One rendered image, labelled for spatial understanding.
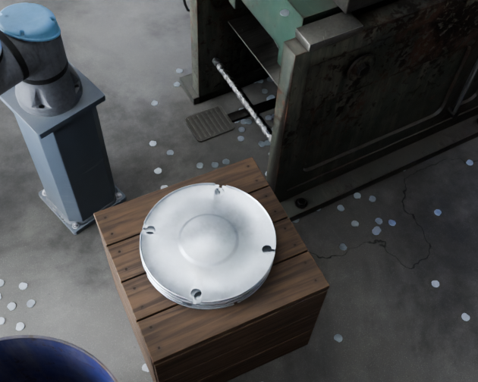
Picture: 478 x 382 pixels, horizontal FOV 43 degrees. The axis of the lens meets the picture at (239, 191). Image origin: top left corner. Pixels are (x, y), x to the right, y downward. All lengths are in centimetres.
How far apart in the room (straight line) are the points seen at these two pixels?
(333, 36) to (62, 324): 99
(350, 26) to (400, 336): 81
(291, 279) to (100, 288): 60
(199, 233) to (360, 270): 60
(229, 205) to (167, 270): 21
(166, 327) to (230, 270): 17
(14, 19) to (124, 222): 48
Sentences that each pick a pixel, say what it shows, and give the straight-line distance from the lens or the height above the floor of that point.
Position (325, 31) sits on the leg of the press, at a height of 64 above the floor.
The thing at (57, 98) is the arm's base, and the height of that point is 49.
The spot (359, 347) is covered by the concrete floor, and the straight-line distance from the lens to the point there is 167.
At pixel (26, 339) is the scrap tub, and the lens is 118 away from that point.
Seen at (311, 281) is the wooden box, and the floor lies 35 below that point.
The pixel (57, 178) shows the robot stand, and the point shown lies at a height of 23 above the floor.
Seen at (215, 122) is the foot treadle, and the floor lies 16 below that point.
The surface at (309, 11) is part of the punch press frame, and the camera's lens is 141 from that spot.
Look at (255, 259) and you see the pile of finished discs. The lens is 129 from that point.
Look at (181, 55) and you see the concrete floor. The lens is 223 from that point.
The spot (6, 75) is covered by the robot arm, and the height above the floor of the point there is 62.
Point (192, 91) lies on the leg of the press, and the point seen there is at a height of 3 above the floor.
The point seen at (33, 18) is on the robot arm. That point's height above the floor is 68.
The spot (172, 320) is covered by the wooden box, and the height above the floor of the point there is 35.
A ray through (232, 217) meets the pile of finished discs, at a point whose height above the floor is 39.
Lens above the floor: 153
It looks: 56 degrees down
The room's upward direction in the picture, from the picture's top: 4 degrees clockwise
